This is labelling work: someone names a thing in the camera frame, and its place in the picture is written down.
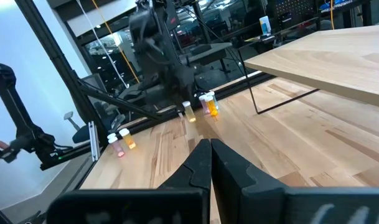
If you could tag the black aluminium frame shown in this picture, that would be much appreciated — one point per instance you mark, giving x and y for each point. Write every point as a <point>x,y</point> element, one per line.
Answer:
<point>58,62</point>

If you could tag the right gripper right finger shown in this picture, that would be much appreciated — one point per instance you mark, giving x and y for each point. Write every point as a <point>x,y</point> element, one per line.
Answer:
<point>270,205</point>

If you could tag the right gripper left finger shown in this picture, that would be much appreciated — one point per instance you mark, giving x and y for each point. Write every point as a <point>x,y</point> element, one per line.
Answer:
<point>176,205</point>

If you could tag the orange medicine bottle white cap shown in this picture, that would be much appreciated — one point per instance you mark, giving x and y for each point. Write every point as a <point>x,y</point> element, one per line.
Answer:
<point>212,107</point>

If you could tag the silver metal bracket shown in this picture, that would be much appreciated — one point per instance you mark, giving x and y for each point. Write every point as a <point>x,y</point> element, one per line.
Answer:
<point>94,140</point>

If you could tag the blue white box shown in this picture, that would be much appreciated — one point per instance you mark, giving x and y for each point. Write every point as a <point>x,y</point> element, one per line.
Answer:
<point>265,25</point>

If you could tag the office chair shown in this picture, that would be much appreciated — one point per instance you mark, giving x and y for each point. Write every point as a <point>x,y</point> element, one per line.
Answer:
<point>81,135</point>

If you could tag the pink medicine bottle white cap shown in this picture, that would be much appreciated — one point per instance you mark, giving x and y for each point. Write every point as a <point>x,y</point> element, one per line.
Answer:
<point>204,106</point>
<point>117,147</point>

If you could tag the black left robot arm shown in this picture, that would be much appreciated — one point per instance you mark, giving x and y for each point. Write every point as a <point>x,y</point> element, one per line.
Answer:
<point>155,56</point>

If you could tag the yellow medicine bottle white cap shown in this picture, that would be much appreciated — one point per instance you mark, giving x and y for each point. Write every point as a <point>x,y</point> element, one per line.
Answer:
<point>189,113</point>
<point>128,140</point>

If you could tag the grey office desk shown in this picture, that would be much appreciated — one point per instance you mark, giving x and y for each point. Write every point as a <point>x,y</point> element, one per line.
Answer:
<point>214,49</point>

